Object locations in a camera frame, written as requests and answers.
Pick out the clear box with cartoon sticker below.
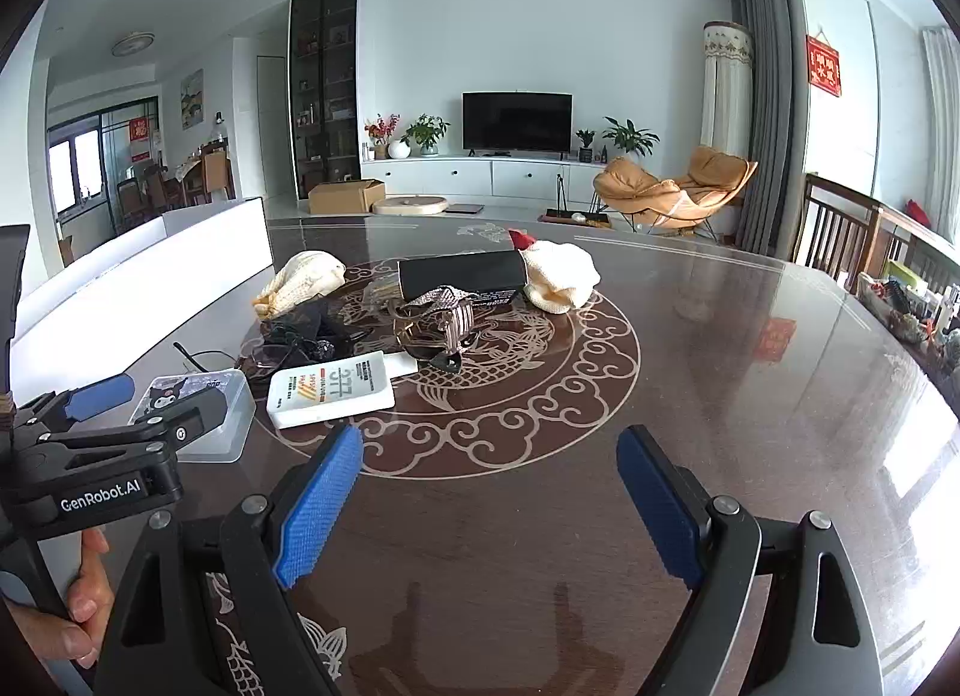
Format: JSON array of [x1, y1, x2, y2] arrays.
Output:
[[127, 368, 257, 462]]

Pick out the cream crochet hat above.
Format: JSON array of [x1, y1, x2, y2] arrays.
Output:
[[251, 251, 346, 320]]

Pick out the person's left hand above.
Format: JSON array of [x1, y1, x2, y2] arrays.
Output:
[[0, 527, 115, 671]]

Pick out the round beige low platform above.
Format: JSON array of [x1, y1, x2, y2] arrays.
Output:
[[373, 195, 451, 218]]

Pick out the large leafy potted plant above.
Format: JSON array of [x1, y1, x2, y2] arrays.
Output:
[[602, 117, 661, 158]]

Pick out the wooden chair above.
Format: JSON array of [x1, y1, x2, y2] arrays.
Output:
[[795, 172, 882, 292]]

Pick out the red flower arrangement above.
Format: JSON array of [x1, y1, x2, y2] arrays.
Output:
[[364, 113, 402, 161]]

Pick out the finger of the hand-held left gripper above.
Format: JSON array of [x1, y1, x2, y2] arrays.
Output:
[[15, 373, 137, 442], [45, 387, 227, 458]]

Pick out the dark glass display cabinet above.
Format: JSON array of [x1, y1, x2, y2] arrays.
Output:
[[289, 0, 359, 200]]

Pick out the bushy green potted plant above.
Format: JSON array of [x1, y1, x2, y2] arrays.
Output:
[[401, 115, 451, 157]]

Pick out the champagne hair claw clip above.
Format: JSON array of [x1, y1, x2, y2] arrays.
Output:
[[394, 319, 451, 362]]

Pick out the cluttered side shelf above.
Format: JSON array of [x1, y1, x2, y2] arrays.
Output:
[[855, 268, 960, 367]]

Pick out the grey curtain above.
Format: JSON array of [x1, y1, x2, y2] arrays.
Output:
[[731, 0, 800, 254]]

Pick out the black television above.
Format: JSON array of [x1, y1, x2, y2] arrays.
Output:
[[462, 92, 574, 153]]

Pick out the wall painting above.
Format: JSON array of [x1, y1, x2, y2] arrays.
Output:
[[181, 69, 205, 131]]

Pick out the eyeglasses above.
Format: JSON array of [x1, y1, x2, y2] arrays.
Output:
[[174, 336, 301, 376]]

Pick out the wooden dining set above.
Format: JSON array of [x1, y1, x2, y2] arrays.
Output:
[[116, 141, 233, 217]]

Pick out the orange lounge chair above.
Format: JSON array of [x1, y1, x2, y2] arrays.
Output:
[[592, 145, 758, 232]]

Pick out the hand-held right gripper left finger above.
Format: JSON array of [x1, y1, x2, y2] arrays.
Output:
[[94, 424, 366, 696]]

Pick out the red wall hanging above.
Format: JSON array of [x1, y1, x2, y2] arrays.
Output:
[[806, 28, 842, 98]]

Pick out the white television cabinet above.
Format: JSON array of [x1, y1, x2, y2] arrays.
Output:
[[360, 154, 623, 206]]

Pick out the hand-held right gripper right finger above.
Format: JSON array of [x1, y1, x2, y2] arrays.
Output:
[[615, 424, 886, 696]]

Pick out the white knitted hat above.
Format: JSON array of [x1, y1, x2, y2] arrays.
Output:
[[519, 240, 601, 312]]

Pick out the star rhinestone hair clip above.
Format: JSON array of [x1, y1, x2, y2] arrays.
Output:
[[405, 285, 470, 314]]

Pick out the white sheer curtain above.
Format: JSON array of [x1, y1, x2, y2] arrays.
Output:
[[921, 27, 960, 217]]

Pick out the dark rhinestone barrette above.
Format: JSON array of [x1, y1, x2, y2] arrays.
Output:
[[430, 333, 481, 373]]

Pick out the standing air conditioner with cover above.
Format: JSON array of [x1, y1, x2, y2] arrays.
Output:
[[701, 21, 755, 164]]

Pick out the black floor tray with stand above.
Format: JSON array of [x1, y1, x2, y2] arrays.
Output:
[[538, 175, 612, 224]]

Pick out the black flower hair accessory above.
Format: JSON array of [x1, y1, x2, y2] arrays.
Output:
[[262, 298, 353, 359]]

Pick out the cardboard box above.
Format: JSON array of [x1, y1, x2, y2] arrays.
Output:
[[307, 178, 386, 215]]

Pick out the black box with white print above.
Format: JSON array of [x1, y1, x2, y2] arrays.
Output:
[[397, 250, 526, 307]]

